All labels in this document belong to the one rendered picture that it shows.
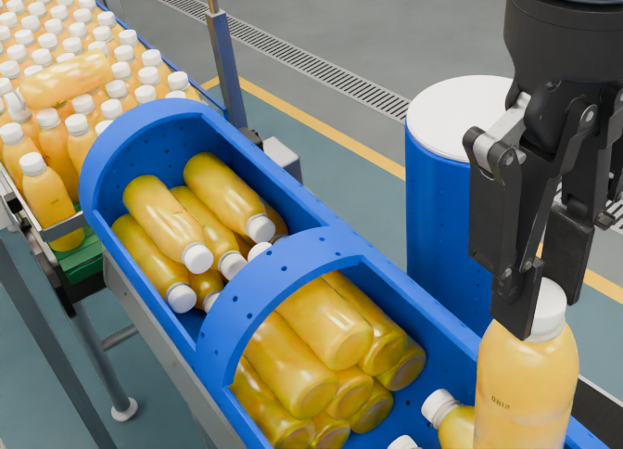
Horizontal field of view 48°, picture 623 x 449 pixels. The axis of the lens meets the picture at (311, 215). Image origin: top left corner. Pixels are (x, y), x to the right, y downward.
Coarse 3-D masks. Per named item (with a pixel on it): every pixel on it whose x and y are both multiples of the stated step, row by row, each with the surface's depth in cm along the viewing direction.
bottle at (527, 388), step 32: (480, 352) 51; (512, 352) 47; (544, 352) 47; (576, 352) 48; (480, 384) 51; (512, 384) 48; (544, 384) 47; (576, 384) 50; (480, 416) 53; (512, 416) 50; (544, 416) 49; (480, 448) 56; (512, 448) 52; (544, 448) 52
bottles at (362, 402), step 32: (192, 192) 115; (128, 224) 110; (160, 256) 104; (224, 256) 104; (160, 288) 102; (192, 288) 108; (416, 352) 89; (256, 384) 86; (352, 384) 84; (384, 384) 90; (256, 416) 83; (288, 416) 82; (320, 416) 88; (352, 416) 90; (384, 416) 93; (288, 448) 84; (320, 448) 88; (416, 448) 79
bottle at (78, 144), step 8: (88, 128) 133; (72, 136) 133; (80, 136) 133; (88, 136) 133; (96, 136) 135; (72, 144) 133; (80, 144) 133; (88, 144) 133; (72, 152) 134; (80, 152) 134; (72, 160) 136; (80, 160) 135; (80, 168) 136
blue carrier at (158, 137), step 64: (128, 128) 105; (192, 128) 117; (128, 256) 99; (256, 256) 82; (320, 256) 81; (384, 256) 87; (192, 320) 108; (256, 320) 78; (448, 320) 76; (448, 384) 90; (256, 448) 77; (384, 448) 92; (576, 448) 63
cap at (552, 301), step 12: (540, 288) 47; (552, 288) 47; (540, 300) 46; (552, 300) 46; (564, 300) 46; (540, 312) 45; (552, 312) 45; (564, 312) 46; (540, 324) 45; (552, 324) 46
